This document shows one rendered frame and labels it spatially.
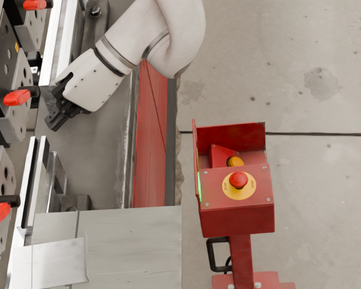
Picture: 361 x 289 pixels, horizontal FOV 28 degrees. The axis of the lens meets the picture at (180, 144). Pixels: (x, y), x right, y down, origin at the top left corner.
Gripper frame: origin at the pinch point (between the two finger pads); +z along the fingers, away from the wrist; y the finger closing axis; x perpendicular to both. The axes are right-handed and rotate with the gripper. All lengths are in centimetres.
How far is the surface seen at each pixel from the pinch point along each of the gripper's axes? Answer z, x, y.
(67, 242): 8.8, 25.4, 3.4
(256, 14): -40, -95, -140
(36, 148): 6.3, 2.4, 0.7
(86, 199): 7.2, 12.2, -8.7
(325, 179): -18, -13, -127
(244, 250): 2, 17, -63
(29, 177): 9.4, 8.3, 3.0
